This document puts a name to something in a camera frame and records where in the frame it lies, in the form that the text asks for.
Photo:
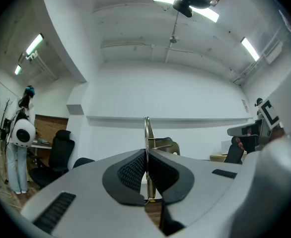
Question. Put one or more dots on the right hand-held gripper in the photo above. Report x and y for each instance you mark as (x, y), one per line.
(269, 113)

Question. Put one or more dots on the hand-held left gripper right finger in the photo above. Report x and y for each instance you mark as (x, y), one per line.
(205, 187)

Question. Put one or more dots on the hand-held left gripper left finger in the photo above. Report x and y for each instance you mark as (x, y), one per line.
(86, 195)

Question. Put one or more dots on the brass clasp tool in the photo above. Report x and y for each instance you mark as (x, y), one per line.
(146, 137)

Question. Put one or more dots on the person's right hand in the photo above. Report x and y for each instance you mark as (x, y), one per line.
(240, 144)

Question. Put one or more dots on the black high-back office chair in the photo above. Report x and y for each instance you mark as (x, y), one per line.
(61, 147)

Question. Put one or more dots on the white side desk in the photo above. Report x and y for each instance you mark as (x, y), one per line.
(42, 145)

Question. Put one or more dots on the white air conditioner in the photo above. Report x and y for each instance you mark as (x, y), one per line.
(274, 52)

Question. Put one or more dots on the white round backpack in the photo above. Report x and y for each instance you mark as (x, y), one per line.
(23, 133)

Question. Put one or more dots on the ceiling smoke detector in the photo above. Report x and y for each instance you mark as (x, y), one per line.
(174, 39)

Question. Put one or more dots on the dark coat rack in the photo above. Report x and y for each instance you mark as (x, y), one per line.
(6, 113)

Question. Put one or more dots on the white wall notice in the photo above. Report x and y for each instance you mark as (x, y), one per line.
(245, 105)

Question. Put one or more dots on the black head camera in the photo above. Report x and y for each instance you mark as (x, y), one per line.
(182, 7)

